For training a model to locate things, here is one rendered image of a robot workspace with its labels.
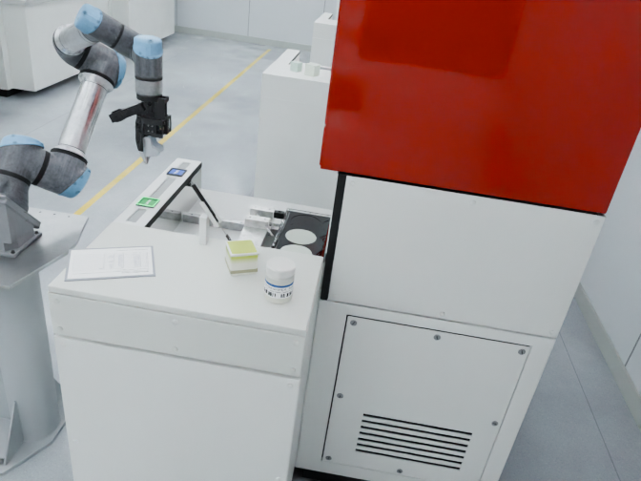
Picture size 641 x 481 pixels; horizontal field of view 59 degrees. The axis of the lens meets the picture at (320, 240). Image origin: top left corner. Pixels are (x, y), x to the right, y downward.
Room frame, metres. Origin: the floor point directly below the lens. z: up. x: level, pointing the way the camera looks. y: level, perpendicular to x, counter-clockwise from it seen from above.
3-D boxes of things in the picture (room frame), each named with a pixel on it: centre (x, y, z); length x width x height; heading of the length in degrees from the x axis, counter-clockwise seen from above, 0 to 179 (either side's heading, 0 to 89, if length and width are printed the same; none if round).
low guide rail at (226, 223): (1.72, 0.24, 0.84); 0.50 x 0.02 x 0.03; 87
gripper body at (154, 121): (1.56, 0.53, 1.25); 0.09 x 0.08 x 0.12; 87
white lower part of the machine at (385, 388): (1.76, -0.39, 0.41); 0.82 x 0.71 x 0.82; 177
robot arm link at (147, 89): (1.56, 0.54, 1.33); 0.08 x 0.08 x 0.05
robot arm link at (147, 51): (1.56, 0.54, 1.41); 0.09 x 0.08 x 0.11; 29
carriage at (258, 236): (1.58, 0.22, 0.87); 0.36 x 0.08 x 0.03; 177
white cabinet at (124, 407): (1.53, 0.29, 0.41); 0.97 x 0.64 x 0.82; 177
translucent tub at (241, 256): (1.25, 0.20, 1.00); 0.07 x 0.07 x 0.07; 24
